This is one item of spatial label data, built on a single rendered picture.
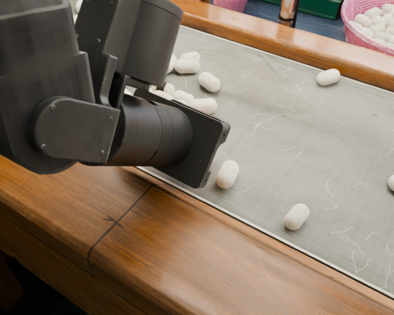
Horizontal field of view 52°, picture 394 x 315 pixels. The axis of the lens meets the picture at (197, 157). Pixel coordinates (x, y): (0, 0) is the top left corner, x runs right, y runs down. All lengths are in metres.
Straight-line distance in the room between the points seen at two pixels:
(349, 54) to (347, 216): 0.28
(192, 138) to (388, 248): 0.21
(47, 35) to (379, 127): 0.42
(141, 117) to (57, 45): 0.09
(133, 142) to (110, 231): 0.11
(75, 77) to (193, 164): 0.16
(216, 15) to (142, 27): 0.41
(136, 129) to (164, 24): 0.08
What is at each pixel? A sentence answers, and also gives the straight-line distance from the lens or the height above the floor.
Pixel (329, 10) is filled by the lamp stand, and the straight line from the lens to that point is 0.92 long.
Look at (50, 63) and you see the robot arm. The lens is 0.23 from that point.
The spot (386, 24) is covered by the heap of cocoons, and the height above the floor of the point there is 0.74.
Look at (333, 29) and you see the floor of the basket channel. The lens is 0.89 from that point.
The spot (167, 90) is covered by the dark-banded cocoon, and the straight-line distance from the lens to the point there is 0.54.
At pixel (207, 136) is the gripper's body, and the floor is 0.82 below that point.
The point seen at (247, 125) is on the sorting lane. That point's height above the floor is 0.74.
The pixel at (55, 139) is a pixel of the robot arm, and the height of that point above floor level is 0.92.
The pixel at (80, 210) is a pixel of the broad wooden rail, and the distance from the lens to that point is 0.39.
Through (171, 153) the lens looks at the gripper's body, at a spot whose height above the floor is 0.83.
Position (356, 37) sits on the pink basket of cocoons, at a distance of 0.70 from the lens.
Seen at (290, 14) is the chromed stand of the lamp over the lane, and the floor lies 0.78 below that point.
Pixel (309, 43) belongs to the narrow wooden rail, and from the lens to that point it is 0.64.
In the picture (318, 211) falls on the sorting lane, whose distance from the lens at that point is 0.43.
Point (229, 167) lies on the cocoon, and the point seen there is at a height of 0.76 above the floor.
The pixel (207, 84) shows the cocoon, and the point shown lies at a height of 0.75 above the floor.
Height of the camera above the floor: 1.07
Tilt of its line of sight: 45 degrees down
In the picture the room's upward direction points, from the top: straight up
